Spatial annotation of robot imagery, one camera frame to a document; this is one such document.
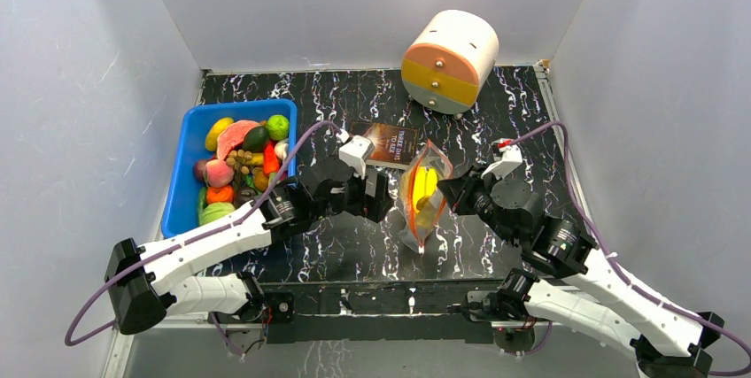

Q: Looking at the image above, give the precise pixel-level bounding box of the yellow toy banana bunch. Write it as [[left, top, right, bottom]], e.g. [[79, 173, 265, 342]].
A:
[[412, 166, 439, 212]]

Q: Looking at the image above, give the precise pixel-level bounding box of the clear zip top bag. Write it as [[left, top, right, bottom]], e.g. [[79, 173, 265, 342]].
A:
[[398, 140, 453, 254]]

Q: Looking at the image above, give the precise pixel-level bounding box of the dark green toy avocado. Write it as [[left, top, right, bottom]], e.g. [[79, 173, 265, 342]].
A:
[[242, 126, 270, 153]]

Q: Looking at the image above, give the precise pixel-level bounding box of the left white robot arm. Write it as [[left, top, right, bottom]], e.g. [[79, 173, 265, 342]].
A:
[[105, 158, 394, 335]]

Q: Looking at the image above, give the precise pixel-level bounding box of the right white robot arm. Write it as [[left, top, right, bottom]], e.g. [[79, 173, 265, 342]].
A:
[[437, 168, 724, 377]]

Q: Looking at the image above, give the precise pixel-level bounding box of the dark paperback book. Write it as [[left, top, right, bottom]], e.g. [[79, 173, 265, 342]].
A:
[[351, 121, 419, 170]]

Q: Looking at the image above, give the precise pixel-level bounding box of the green toy lime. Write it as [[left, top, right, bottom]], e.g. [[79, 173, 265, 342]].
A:
[[265, 114, 290, 141]]

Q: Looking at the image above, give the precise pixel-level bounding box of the orange toy tangerine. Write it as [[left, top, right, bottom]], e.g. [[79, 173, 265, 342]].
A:
[[205, 185, 235, 204]]

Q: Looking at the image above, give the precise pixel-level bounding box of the pink toy peach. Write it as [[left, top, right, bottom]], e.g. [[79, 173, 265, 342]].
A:
[[204, 158, 235, 188]]

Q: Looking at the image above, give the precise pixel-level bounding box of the pink toy watermelon slice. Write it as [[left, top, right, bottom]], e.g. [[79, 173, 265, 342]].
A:
[[216, 120, 259, 160]]

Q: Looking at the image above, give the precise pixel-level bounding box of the green toy cabbage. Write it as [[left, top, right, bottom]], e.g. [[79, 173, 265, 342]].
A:
[[197, 202, 236, 227]]

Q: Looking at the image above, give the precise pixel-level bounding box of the yellow toy mango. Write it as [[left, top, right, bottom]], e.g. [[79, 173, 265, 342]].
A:
[[205, 117, 235, 152]]

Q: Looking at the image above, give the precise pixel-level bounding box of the round three-drawer cabinet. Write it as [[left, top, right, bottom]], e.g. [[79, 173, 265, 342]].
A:
[[400, 10, 499, 119]]

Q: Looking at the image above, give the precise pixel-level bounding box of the blue plastic bin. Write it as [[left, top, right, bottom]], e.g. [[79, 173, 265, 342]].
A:
[[160, 98, 298, 239]]

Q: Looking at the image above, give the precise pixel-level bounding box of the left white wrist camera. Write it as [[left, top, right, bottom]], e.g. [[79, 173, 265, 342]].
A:
[[336, 130, 375, 179]]

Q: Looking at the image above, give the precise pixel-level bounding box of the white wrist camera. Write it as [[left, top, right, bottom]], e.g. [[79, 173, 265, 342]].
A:
[[481, 138, 523, 181], [336, 130, 375, 179]]

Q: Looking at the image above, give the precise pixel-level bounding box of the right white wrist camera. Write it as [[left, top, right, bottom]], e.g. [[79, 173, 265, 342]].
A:
[[481, 138, 523, 181]]

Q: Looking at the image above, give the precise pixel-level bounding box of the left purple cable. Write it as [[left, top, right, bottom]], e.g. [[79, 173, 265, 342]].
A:
[[64, 120, 347, 347]]

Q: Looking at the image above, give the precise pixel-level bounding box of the purple cable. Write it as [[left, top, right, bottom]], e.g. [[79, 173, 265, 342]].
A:
[[64, 120, 347, 347], [507, 120, 751, 378]]

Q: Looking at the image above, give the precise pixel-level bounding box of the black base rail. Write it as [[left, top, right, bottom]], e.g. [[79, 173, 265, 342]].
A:
[[225, 278, 582, 346]]

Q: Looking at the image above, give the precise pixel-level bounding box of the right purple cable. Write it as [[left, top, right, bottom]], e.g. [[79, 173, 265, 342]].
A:
[[507, 120, 751, 378]]

